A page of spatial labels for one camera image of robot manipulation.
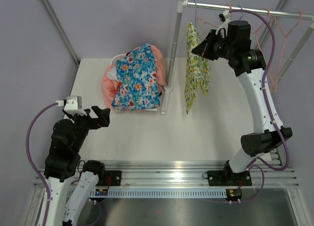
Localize purple cable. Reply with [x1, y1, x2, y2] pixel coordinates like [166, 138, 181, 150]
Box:
[229, 10, 290, 202]
[25, 103, 58, 226]

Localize white metal clothes rack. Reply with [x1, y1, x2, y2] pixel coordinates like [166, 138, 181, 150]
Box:
[160, 0, 314, 115]

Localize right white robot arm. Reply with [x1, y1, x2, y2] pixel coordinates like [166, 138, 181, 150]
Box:
[192, 20, 292, 186]

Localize white slotted cable duct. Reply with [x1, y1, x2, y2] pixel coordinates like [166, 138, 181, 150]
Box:
[90, 188, 227, 198]

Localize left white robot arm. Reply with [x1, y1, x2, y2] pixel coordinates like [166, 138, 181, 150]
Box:
[44, 106, 110, 226]

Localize blue hanger leftmost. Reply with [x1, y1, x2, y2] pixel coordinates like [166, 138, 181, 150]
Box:
[194, 0, 198, 31]

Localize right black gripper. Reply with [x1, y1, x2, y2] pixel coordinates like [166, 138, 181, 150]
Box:
[192, 29, 235, 61]

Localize white perforated plastic basket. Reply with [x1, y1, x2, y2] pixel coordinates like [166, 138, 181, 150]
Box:
[111, 54, 126, 65]

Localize pink hanger rightmost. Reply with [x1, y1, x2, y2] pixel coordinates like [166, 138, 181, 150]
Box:
[269, 11, 303, 93]

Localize blue floral skirt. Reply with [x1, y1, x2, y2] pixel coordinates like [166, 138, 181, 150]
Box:
[111, 43, 160, 113]

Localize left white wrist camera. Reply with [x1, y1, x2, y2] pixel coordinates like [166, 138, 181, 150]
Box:
[55, 96, 83, 115]

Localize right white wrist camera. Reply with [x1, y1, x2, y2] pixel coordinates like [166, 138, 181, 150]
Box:
[216, 10, 232, 37]

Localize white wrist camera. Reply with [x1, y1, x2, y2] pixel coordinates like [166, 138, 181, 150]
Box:
[216, 10, 232, 37]
[55, 96, 83, 115]

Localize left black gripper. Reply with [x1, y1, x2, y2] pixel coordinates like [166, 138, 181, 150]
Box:
[68, 105, 110, 152]

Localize yellow lemon print skirt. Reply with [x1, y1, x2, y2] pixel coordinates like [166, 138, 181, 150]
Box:
[184, 22, 210, 113]

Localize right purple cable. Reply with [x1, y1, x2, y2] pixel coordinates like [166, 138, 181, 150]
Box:
[229, 10, 290, 202]

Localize white skirt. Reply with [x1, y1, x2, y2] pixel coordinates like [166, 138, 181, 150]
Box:
[107, 65, 157, 112]

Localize pink hanger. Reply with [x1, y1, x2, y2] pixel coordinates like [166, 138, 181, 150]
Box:
[196, 9, 223, 31]
[254, 7, 279, 64]
[269, 11, 303, 93]

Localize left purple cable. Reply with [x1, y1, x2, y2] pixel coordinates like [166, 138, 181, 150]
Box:
[25, 103, 58, 226]

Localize pink skirt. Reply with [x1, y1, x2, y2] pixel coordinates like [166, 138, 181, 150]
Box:
[101, 44, 166, 109]

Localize blue hanger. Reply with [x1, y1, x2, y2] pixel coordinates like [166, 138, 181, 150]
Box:
[213, 4, 245, 20]
[194, 0, 198, 31]

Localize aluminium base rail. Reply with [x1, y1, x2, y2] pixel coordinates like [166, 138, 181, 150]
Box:
[34, 160, 300, 190]

